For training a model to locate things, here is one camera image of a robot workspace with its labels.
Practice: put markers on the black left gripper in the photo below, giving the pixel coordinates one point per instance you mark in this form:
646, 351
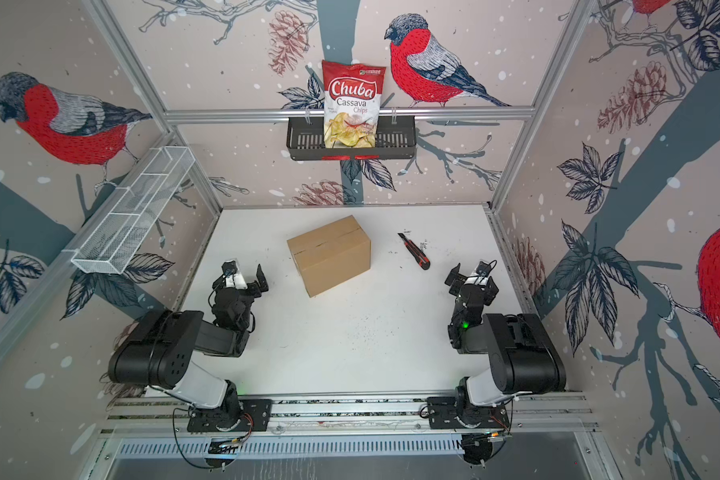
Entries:
243, 289

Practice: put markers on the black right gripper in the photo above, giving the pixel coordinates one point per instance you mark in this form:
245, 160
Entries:
473, 287

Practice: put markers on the red black utility knife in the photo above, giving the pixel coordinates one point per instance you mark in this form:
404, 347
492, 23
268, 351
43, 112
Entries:
419, 256

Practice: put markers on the brown cardboard express box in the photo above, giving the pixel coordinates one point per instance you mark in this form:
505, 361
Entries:
331, 255

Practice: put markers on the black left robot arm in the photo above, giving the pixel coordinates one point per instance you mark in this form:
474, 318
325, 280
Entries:
158, 351

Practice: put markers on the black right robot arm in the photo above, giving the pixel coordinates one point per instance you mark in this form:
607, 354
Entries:
521, 357

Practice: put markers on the Chuba cassava chips bag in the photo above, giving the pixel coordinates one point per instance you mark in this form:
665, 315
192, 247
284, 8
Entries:
352, 104

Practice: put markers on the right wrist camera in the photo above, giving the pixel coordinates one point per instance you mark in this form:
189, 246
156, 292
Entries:
482, 273

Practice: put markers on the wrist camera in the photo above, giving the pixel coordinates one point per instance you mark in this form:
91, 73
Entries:
231, 275
482, 273

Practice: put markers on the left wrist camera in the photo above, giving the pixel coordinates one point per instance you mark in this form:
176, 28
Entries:
231, 275

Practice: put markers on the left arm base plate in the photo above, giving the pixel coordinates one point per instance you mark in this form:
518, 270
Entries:
247, 415

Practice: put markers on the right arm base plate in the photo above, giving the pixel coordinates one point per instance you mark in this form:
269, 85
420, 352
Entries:
450, 413

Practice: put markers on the black wire wall basket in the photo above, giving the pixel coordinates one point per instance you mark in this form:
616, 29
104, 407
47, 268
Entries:
391, 138

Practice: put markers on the white wire mesh shelf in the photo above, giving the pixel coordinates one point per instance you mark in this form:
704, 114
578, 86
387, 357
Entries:
138, 203

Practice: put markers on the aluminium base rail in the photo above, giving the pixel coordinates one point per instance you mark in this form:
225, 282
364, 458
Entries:
408, 413

